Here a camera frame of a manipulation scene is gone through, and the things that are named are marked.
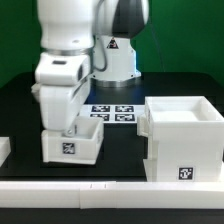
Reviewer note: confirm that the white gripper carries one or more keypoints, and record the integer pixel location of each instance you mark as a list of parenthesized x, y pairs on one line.
[(61, 87)]

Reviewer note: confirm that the white drawer with knob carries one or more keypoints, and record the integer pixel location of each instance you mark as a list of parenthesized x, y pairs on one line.
[(82, 148)]

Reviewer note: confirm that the white drawer without knob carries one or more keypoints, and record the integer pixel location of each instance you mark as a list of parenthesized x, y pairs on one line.
[(142, 126)]

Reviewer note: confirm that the white drawer cabinet box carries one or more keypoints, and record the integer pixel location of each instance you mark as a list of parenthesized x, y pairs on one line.
[(185, 139)]

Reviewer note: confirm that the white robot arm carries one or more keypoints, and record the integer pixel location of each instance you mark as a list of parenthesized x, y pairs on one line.
[(69, 30)]

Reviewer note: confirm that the white marker sheet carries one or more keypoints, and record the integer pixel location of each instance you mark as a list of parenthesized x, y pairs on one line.
[(118, 113)]

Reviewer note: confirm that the white left fence bar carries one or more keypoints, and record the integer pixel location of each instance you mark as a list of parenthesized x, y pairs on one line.
[(5, 149)]

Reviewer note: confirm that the white fence bar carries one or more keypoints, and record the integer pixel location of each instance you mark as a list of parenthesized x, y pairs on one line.
[(5, 149), (91, 195)]

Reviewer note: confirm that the white front fence bar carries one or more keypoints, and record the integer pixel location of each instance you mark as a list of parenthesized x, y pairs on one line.
[(91, 195)]

